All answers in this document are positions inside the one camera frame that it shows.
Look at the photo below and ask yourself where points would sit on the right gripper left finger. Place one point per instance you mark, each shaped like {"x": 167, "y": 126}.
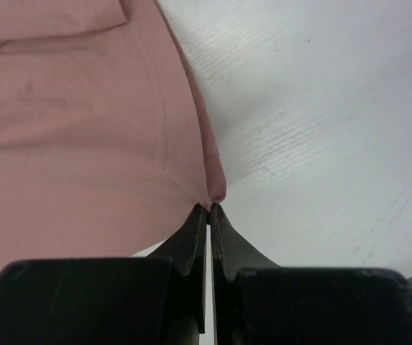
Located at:
{"x": 157, "y": 299}

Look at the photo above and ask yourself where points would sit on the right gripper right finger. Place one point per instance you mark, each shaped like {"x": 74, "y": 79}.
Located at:
{"x": 256, "y": 301}

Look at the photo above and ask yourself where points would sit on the dusty pink printed t-shirt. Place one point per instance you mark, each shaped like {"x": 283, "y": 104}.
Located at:
{"x": 105, "y": 141}

